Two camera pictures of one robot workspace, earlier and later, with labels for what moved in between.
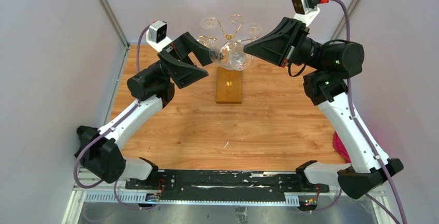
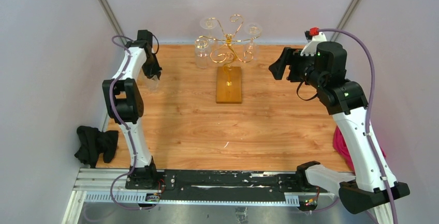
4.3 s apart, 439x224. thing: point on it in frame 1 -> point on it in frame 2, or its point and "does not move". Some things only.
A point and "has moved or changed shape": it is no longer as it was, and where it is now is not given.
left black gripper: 182,73 -> 156,70
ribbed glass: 231,55 has moved or changed shape
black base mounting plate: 225,185 does not move
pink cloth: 340,149 does not move
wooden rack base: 229,86 does not move
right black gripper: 282,45 -> 278,68
